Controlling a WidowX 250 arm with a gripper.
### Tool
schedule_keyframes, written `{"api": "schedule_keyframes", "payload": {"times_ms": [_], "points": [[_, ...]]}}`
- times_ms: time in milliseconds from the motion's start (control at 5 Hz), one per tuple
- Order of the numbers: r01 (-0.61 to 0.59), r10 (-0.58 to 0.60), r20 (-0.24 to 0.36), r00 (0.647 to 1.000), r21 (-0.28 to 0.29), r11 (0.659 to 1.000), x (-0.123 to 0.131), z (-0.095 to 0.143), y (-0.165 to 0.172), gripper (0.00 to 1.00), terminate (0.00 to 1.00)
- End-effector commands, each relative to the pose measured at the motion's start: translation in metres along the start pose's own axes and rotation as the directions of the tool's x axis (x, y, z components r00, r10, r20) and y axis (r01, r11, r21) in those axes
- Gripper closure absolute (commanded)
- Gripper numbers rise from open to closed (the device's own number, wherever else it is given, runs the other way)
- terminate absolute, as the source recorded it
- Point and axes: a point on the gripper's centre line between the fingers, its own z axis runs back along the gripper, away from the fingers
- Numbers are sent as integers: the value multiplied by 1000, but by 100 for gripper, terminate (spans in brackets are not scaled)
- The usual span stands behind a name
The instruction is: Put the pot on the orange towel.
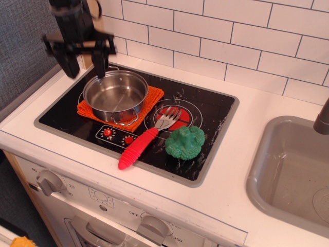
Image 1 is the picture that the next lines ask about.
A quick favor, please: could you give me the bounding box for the black cable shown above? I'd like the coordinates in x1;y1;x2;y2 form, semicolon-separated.
87;0;103;20

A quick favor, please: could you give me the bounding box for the grey right oven knob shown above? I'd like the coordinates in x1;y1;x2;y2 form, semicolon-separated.
136;216;169;246

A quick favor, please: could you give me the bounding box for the stainless steel pot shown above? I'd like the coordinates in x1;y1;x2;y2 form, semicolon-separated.
83;66;149;126

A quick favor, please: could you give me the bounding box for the grey oven door handle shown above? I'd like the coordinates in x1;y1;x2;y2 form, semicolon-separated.
70;216;145;246

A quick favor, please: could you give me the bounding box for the green toy broccoli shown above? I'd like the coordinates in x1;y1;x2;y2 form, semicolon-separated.
165;126;205;161

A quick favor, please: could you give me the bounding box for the grey oven knob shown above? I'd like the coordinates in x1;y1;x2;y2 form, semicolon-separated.
136;216;169;246
36;170;63;197

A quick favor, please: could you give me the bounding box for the grey left oven knob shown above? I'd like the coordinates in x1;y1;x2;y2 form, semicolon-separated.
36;170;63;197

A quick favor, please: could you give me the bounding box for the orange towel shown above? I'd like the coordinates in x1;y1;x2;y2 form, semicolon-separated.
77;86;165;133

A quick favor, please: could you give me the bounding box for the grey faucet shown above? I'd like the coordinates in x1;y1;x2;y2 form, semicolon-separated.
313;99;329;135

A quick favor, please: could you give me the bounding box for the fork with red handle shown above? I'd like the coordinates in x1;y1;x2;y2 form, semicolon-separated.
118;107;181;170

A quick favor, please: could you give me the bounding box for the grey sink basin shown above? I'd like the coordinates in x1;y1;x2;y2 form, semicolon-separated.
246;116;328;238

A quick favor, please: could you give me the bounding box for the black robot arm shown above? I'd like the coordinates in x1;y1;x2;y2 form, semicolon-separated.
42;1;116;79

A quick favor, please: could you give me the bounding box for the yellow cloth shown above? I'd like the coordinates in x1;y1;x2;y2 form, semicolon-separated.
10;236;36;247

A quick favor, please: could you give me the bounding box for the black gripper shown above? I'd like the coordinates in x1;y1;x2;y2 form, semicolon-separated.
42;12;116;79

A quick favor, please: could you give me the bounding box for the black toy stovetop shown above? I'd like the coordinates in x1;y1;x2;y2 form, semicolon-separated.
34;70;239;187

